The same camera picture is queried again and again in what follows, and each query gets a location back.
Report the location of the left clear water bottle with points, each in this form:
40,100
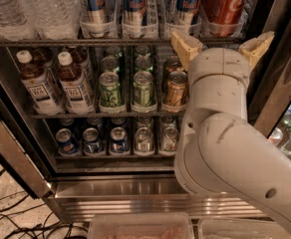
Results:
14,23

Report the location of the left blue pepsi can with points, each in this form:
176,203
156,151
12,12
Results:
68,145

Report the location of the left silver soda can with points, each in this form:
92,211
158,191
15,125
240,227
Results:
144,141

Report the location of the clear water bottle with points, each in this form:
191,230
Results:
14,23
55,19

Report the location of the right silver soda can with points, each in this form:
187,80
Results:
169,141

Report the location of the middle wire fridge shelf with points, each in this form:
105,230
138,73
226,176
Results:
106,115

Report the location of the front left green can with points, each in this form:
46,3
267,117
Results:
111,99

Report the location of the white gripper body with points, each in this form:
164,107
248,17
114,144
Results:
219,65

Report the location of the front left gold can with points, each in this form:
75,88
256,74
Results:
176,89

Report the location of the right brown tea bottle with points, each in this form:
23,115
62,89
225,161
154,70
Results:
75,85

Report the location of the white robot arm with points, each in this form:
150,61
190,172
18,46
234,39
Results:
218,150

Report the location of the top wire fridge shelf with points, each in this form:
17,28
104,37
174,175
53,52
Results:
109,42

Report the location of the green can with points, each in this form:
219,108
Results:
143,96
144,64
110,64
111,99

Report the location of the left clear plastic bin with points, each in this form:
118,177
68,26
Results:
141,226

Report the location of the right clear water bottle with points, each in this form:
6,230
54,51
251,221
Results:
55,19

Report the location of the red coke can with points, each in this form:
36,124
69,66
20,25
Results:
223,16

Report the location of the blue pepsi can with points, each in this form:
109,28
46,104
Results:
68,145
119,141
93,144

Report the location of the left brown tea bottle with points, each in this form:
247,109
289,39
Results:
40,84

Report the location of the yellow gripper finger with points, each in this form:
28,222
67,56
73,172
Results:
254,49
187,47

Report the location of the front right green can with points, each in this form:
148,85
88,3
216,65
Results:
143,96

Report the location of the blue energy drink can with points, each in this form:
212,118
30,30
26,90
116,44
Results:
186,13
97,17
135,17

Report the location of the middle blue pepsi can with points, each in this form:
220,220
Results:
93,144

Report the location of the right blue energy drink can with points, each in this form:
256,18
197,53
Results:
186,13

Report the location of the silver soda can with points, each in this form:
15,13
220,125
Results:
144,141
169,141

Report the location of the right clear plastic bin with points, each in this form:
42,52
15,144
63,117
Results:
225,228

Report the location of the wire fridge shelf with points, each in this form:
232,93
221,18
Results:
106,115
109,42

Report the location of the steel fridge door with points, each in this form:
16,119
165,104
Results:
12,154

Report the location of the middle blue energy drink can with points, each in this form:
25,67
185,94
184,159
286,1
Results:
135,17

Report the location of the gold can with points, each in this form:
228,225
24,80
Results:
176,89
172,64

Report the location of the brown tea bottle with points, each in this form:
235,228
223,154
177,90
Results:
40,84
75,85

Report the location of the clear plastic bin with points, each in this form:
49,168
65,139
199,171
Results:
141,226
225,228

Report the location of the right blue pepsi can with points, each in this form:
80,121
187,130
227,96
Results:
119,141

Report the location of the left blue energy drink can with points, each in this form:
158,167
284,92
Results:
97,17

